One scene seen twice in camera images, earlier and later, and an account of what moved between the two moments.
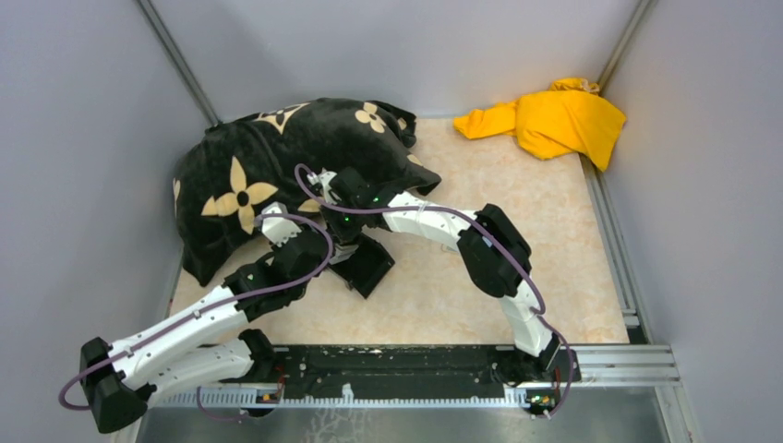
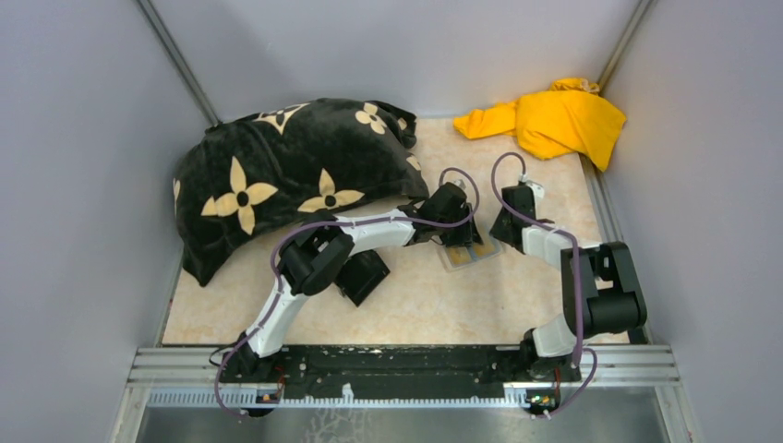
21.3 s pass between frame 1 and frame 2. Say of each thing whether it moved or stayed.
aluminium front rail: stayed
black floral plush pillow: stayed
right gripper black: moved
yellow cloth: stayed
